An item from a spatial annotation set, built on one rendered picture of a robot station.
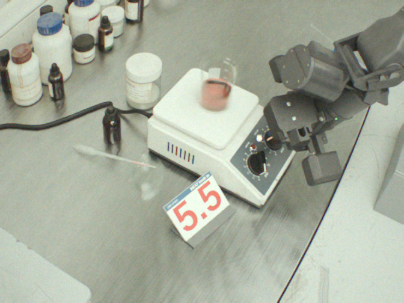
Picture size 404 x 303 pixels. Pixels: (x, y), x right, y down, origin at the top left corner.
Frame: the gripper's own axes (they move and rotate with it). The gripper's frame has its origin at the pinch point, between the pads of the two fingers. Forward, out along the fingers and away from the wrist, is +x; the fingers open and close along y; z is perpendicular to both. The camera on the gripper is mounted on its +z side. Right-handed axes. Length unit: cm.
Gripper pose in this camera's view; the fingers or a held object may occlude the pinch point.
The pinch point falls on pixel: (285, 130)
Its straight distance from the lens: 78.5
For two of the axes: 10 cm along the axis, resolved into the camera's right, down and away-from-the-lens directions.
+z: -8.3, 1.0, -5.6
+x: -5.0, 3.3, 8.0
